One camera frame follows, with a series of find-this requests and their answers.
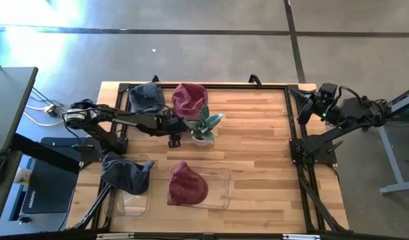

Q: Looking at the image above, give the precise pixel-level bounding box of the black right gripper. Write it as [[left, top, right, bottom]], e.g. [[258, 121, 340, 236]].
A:
[[290, 87, 340, 126]]

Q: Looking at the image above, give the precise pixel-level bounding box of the white plant pot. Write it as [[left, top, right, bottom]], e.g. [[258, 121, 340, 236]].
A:
[[190, 131, 212, 147]]

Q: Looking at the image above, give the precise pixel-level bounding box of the maroon cap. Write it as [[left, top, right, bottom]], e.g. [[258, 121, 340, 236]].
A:
[[167, 160, 209, 207], [171, 83, 209, 121]]

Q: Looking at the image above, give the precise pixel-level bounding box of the grey metal cart frame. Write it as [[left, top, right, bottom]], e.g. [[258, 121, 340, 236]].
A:
[[379, 85, 409, 196]]

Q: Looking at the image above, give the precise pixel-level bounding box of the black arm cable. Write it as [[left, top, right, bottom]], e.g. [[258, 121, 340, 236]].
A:
[[337, 85, 362, 101]]

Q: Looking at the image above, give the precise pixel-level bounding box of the black aluminium table frame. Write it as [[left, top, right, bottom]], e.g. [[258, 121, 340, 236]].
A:
[[70, 75, 350, 234]]

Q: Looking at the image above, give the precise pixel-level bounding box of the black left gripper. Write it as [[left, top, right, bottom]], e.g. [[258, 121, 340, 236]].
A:
[[155, 109, 189, 149]]

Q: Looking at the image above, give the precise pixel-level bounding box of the green snake plant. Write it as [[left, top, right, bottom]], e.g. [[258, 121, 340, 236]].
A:
[[184, 103, 225, 143]]

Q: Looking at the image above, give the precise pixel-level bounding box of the silver metal bracket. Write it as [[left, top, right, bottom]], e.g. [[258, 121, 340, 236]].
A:
[[96, 233, 135, 240], [282, 233, 321, 240]]

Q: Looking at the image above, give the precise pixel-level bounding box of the clear plastic bin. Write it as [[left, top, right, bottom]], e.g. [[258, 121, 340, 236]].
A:
[[166, 165, 232, 210], [105, 153, 151, 218]]

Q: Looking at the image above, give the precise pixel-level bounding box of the black floor mat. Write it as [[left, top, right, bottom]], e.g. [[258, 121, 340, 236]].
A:
[[19, 136, 79, 215]]

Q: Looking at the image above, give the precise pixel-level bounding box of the dark navy cap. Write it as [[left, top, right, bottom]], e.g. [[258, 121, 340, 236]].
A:
[[120, 159, 155, 196]]

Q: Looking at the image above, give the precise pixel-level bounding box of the grey desk top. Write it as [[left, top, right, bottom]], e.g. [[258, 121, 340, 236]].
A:
[[0, 66, 39, 154]]

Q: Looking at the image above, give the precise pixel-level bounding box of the black desk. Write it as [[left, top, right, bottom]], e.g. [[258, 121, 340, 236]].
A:
[[0, 149, 23, 234]]

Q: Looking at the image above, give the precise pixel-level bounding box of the white bottle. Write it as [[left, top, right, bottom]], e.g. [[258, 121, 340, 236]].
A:
[[13, 166, 33, 186]]

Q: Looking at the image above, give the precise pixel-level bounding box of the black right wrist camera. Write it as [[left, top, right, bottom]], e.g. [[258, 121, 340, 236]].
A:
[[318, 82, 339, 101]]

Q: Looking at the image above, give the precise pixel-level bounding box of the black desk leg bar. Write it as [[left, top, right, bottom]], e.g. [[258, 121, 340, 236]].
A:
[[10, 133, 81, 174]]

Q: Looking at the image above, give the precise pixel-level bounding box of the white cable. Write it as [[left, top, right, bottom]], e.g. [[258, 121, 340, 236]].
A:
[[23, 105, 63, 128]]

